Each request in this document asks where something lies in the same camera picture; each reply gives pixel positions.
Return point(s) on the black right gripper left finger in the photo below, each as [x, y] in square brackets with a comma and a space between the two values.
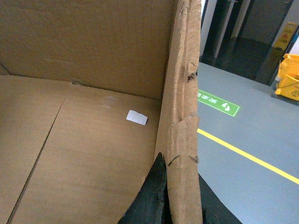
[150, 204]

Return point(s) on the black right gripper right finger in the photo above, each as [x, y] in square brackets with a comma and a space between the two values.
[213, 210]

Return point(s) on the large cardboard box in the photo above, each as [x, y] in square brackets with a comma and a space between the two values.
[70, 71]

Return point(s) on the white sticker label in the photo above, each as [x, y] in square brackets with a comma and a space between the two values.
[137, 117]

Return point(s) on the yellow mop bucket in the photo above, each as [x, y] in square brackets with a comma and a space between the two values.
[288, 73]

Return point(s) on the yellow wet floor sign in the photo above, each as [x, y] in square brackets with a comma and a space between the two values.
[285, 36]

